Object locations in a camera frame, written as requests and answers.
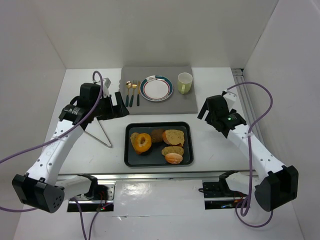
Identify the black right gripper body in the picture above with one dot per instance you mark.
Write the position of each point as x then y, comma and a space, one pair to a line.
208, 115

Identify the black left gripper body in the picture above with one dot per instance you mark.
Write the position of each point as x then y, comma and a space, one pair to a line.
111, 107

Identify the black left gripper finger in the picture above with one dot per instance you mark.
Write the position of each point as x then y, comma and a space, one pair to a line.
119, 100
113, 112

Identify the metal bread tongs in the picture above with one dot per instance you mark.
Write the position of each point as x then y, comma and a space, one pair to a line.
96, 131

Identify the orange bagel bread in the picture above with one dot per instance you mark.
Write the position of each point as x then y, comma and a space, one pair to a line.
142, 143

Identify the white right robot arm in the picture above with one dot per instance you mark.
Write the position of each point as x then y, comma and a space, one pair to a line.
276, 183

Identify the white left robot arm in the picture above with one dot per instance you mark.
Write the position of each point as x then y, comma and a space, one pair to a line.
39, 187

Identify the seeded bread slice left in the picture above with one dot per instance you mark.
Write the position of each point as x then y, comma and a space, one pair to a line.
133, 138

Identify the large seeded bread slice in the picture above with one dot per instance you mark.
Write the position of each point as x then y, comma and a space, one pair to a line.
173, 137

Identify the small seeded bread slice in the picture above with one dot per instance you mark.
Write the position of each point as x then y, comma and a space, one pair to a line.
172, 149

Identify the grey placemat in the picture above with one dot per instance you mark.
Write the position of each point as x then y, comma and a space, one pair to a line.
177, 103

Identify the light green mug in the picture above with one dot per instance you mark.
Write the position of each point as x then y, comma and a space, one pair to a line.
185, 81

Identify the white plate teal rim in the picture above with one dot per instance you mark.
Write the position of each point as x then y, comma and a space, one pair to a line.
156, 88

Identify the black baking tray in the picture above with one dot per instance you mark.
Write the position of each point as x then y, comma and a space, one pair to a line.
153, 157

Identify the dark brown round bun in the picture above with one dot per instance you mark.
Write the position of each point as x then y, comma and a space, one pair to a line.
157, 135

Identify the orange shell madeleine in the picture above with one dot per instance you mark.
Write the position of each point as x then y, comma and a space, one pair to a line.
173, 158

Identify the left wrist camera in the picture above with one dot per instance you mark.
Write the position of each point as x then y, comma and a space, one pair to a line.
105, 87

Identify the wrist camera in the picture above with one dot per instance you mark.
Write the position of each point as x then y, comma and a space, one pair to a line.
230, 98
105, 87

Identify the gold spoon green handle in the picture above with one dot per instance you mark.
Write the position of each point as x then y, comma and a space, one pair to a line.
128, 85

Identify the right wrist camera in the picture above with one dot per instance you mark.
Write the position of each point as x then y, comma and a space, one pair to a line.
230, 98

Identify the gold knife green handle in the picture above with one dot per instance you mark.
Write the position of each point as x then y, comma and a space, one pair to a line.
138, 94

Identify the gold fork green handle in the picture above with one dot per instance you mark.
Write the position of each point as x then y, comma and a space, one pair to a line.
133, 86

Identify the aluminium rail right side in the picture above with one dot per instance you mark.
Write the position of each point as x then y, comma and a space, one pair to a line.
246, 103

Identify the aluminium rail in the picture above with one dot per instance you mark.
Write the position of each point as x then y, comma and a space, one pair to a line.
246, 103
159, 176

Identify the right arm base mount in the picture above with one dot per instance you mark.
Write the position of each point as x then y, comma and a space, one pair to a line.
217, 197

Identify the aluminium rail front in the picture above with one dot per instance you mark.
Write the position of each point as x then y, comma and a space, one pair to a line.
159, 176

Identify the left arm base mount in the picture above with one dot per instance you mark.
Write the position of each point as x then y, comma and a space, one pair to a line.
103, 199

